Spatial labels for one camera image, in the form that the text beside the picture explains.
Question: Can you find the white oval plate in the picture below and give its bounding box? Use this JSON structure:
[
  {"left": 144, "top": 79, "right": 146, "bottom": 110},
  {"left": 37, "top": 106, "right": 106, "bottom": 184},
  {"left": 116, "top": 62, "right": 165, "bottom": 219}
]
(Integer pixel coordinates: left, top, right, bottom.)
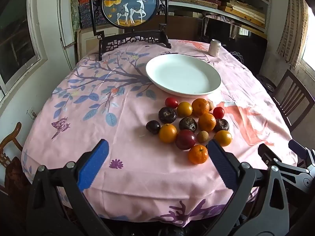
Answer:
[{"left": 146, "top": 54, "right": 221, "bottom": 98}]

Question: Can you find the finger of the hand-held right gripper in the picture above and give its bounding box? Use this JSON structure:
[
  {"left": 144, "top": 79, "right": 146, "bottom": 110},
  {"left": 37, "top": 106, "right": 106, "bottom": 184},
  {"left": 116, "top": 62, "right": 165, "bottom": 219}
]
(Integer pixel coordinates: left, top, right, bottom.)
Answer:
[
  {"left": 258, "top": 143, "right": 296, "bottom": 171},
  {"left": 288, "top": 140, "right": 311, "bottom": 164}
]

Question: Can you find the white drink can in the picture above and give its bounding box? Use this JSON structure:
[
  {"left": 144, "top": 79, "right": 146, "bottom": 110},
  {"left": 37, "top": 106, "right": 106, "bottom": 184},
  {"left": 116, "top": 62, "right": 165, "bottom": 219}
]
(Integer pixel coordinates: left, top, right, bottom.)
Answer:
[{"left": 209, "top": 39, "right": 222, "bottom": 57}]

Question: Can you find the woven window blind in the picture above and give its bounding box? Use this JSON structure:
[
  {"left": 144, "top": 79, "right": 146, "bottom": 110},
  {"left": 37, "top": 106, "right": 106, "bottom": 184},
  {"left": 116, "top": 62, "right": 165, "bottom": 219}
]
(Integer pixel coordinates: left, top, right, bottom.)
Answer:
[{"left": 277, "top": 0, "right": 309, "bottom": 69}]

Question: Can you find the white shelf unit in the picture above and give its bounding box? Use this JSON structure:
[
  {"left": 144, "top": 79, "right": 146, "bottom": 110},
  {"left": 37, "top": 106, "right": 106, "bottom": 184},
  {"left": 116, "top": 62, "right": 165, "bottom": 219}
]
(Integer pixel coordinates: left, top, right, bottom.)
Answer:
[{"left": 167, "top": 0, "right": 271, "bottom": 33}]

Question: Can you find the dark water chestnut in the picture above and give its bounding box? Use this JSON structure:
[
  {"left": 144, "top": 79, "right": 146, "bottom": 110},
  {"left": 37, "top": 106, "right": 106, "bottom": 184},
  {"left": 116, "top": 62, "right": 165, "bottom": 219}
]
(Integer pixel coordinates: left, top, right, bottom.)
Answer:
[
  {"left": 179, "top": 117, "right": 197, "bottom": 132},
  {"left": 158, "top": 107, "right": 177, "bottom": 124},
  {"left": 213, "top": 119, "right": 230, "bottom": 133}
]

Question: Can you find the beige framed panel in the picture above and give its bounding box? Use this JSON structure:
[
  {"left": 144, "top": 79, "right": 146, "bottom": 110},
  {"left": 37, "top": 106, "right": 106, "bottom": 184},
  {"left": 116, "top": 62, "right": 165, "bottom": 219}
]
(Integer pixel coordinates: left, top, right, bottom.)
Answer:
[{"left": 77, "top": 28, "right": 123, "bottom": 61}]

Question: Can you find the round deer screen on stand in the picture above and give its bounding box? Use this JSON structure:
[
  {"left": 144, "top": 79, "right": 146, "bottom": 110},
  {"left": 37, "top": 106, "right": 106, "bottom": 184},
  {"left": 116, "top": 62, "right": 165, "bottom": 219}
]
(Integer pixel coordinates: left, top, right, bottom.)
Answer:
[{"left": 89, "top": 0, "right": 172, "bottom": 61}]

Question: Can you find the black wheel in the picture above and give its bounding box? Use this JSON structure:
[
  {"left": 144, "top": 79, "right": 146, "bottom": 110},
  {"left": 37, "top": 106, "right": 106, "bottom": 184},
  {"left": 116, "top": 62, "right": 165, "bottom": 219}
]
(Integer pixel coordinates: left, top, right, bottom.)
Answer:
[{"left": 257, "top": 75, "right": 277, "bottom": 92}]

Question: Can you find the pink floral cloth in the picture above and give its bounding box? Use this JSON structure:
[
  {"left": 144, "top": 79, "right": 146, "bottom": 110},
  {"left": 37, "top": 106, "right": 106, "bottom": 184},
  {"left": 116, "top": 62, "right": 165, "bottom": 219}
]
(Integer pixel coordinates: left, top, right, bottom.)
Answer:
[{"left": 205, "top": 15, "right": 233, "bottom": 23}]

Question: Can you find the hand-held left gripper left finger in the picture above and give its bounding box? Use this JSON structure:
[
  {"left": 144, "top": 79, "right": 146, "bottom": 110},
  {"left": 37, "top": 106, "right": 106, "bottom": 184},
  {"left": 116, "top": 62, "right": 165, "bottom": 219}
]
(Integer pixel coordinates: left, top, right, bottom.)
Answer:
[{"left": 27, "top": 139, "right": 110, "bottom": 236}]

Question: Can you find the dark wooden slatted chair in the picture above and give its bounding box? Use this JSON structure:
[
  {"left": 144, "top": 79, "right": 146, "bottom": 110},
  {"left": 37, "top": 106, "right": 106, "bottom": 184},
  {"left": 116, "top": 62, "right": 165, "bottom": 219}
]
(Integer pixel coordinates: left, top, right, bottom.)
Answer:
[{"left": 271, "top": 69, "right": 309, "bottom": 133}]

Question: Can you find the carved brown wooden chair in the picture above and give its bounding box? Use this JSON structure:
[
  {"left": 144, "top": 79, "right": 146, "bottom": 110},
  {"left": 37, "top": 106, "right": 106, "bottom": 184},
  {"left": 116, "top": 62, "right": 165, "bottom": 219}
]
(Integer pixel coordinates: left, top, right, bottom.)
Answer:
[{"left": 0, "top": 122, "right": 30, "bottom": 195}]

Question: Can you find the mandarin orange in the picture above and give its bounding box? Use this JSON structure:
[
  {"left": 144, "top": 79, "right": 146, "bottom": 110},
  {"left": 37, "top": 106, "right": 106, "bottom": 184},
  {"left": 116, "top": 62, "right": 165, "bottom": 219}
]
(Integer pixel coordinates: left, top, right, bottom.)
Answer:
[
  {"left": 188, "top": 145, "right": 209, "bottom": 165},
  {"left": 192, "top": 98, "right": 210, "bottom": 117},
  {"left": 198, "top": 113, "right": 217, "bottom": 132}
]

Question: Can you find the dark purple plum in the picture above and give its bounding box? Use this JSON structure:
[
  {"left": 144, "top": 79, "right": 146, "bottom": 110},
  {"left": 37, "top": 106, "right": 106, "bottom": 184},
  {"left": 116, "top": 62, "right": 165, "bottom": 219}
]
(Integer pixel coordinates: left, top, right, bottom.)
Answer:
[{"left": 146, "top": 120, "right": 161, "bottom": 135}]

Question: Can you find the red plum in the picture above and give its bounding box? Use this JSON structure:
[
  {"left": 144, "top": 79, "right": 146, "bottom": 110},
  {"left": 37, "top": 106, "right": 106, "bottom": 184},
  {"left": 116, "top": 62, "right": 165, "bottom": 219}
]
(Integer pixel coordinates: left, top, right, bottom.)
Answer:
[{"left": 175, "top": 129, "right": 196, "bottom": 150}]

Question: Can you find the white framed window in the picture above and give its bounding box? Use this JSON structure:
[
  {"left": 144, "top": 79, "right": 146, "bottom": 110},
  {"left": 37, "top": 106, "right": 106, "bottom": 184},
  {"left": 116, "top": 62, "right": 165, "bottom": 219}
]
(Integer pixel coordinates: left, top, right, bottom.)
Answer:
[{"left": 0, "top": 0, "right": 48, "bottom": 96}]

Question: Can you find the stack of wooden boards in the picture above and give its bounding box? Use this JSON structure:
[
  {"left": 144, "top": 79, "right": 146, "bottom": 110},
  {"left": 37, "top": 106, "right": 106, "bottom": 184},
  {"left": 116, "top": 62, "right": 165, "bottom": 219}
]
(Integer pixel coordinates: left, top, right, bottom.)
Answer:
[{"left": 221, "top": 0, "right": 266, "bottom": 25}]

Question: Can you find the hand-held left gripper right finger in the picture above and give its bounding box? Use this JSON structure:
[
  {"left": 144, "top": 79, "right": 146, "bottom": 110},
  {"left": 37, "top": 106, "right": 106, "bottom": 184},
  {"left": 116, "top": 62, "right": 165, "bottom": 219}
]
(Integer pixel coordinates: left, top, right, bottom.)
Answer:
[{"left": 207, "top": 139, "right": 289, "bottom": 236}]

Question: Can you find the black cabinet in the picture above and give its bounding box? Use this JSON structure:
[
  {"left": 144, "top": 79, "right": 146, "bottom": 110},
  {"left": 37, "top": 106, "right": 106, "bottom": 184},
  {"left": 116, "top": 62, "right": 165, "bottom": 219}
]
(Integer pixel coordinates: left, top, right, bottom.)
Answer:
[{"left": 200, "top": 17, "right": 269, "bottom": 74}]

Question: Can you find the pink printed tablecloth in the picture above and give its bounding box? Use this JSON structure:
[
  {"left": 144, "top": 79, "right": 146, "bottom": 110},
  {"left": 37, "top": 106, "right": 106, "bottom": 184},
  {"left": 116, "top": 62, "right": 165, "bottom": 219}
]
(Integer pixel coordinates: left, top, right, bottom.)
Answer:
[{"left": 21, "top": 39, "right": 299, "bottom": 228}]

